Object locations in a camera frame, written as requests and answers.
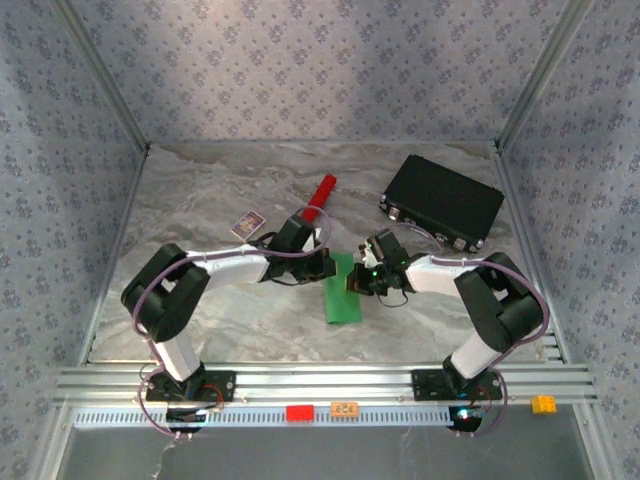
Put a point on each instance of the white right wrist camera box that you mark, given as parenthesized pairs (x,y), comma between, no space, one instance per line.
(370,255)

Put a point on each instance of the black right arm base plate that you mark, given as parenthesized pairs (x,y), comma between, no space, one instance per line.
(427,385)

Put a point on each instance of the aluminium mounting rail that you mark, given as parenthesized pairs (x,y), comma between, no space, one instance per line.
(320,385)

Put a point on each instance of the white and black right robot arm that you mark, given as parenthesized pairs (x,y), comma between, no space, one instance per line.
(440,280)

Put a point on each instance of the red toy microphone grey head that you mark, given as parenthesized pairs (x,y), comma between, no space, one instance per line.
(322,192)

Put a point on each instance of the aluminium table edge rail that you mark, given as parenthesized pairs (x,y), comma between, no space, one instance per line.
(118,250)
(531,250)

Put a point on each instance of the aluminium frame post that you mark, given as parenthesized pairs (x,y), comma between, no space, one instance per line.
(537,75)

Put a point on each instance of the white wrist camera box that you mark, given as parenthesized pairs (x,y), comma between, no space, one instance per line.
(370,255)
(311,241)

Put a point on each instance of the red toy brick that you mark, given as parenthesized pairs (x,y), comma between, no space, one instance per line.
(300,413)

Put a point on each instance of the small purple card box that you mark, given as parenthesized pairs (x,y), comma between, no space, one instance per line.
(248,226)

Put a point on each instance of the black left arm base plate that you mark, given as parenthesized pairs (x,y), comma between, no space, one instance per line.
(220,385)

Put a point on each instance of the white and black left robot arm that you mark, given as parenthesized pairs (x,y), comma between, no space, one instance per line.
(235,265)

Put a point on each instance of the green paper sheet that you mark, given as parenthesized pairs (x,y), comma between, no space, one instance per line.
(342,305)

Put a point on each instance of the orange toy brick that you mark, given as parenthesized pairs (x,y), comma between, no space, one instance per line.
(345,409)

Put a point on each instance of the yellow toy brick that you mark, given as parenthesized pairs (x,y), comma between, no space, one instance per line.
(543,404)

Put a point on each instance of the black hard case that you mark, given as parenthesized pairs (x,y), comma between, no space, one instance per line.
(445,195)

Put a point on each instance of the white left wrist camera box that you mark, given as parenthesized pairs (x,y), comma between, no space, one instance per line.
(311,241)

